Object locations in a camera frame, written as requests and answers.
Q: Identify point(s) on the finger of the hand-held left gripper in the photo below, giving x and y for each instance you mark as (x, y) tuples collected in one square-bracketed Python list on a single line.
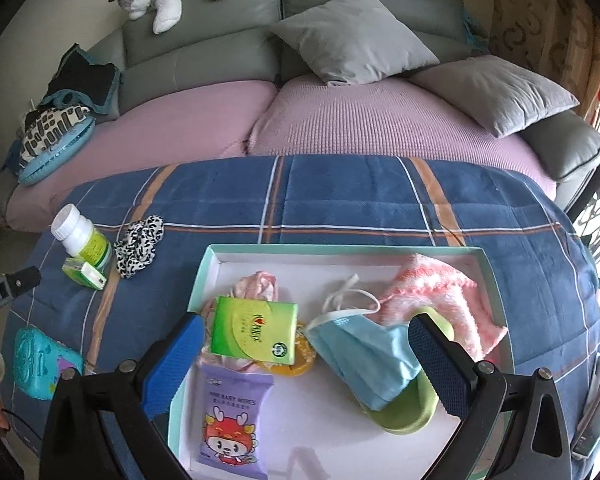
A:
[(25, 277)]

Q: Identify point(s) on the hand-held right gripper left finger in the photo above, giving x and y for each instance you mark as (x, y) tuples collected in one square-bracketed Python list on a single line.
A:
[(172, 365)]

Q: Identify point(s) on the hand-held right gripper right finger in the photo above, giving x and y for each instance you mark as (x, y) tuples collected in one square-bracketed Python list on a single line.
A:
[(437, 365)]

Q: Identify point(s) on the green cloth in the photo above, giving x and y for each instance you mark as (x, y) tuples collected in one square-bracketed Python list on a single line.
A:
[(405, 415)]

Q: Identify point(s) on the purple baby wipes packet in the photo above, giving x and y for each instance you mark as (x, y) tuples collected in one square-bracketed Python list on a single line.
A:
[(230, 410)]

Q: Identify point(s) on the blue face mask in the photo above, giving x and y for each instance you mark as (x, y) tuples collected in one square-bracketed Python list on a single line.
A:
[(365, 355)]

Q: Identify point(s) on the pink fluffy towel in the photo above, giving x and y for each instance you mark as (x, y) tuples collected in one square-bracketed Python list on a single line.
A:
[(430, 290)]

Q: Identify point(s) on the green tissue pack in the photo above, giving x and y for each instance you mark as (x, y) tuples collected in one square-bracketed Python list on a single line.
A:
[(250, 330)]

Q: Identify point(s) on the round orange lidded cup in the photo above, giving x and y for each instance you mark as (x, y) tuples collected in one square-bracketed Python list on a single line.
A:
[(290, 360)]

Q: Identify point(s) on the white tray with teal rim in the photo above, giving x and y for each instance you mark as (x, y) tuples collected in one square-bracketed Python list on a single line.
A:
[(330, 435)]

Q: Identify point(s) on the small green white box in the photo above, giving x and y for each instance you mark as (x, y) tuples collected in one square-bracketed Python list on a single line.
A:
[(85, 270)]

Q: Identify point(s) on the white bottle with green label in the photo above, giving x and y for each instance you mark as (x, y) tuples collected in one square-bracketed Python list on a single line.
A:
[(82, 237)]

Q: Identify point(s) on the teal plastic case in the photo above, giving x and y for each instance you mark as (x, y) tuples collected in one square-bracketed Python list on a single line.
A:
[(45, 365)]

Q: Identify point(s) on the pink floral cloth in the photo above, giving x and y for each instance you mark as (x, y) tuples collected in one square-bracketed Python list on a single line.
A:
[(255, 285)]

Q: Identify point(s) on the leopard print scrunchie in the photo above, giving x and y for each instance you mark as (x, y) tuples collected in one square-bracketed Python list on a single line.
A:
[(137, 247)]

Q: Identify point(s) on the black white patterned blue cushion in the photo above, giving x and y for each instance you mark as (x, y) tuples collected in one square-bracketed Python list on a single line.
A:
[(50, 135)]

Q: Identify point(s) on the black flat device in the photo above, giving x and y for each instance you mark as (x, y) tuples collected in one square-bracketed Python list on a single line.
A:
[(592, 410)]

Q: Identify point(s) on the blue plaid blanket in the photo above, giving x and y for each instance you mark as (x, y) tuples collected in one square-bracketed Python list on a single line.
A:
[(355, 200)]

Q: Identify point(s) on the dark clothes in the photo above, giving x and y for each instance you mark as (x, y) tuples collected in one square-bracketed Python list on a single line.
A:
[(85, 80)]

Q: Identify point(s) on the pink sofa seat cover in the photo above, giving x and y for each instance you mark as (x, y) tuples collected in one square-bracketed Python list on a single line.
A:
[(380, 120), (180, 115)]

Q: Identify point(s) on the grey pillow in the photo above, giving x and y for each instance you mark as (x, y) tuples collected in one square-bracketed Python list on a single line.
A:
[(355, 35), (495, 92)]

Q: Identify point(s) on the grey sofa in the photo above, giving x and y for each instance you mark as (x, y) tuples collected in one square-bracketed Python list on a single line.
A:
[(205, 55)]

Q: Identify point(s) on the patterned beige curtain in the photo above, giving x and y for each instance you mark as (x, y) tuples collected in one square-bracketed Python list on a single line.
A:
[(540, 15)]

